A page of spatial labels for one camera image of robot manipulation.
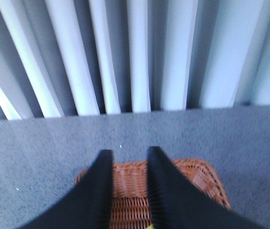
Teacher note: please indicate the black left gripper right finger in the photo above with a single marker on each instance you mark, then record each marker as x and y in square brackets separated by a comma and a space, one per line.
[175, 203]

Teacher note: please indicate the brown wicker basket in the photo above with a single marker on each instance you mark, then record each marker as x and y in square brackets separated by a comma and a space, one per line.
[130, 208]

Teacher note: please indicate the white pleated curtain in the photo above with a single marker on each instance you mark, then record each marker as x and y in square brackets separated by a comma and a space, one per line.
[91, 57]

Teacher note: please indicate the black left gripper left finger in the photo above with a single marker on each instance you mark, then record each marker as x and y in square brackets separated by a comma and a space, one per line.
[88, 205]

